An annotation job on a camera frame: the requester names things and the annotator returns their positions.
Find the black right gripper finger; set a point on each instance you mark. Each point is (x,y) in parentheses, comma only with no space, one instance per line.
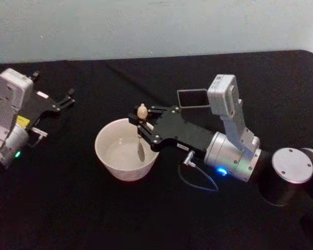
(159,110)
(150,134)

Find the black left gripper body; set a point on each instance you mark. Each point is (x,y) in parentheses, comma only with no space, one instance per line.
(43,105)

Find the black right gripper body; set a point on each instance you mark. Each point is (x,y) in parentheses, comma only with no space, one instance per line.
(183,132)

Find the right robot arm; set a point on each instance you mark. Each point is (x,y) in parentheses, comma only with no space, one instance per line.
(229,153)

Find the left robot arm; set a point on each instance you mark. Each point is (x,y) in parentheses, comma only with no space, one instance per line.
(7,104)

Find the clear rectangular plastic case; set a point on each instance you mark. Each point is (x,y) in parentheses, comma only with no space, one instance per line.
(193,98)

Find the white round bowl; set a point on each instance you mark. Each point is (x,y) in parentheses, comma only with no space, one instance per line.
(120,159)

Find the black table cloth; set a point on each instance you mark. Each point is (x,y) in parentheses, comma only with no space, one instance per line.
(67,208)

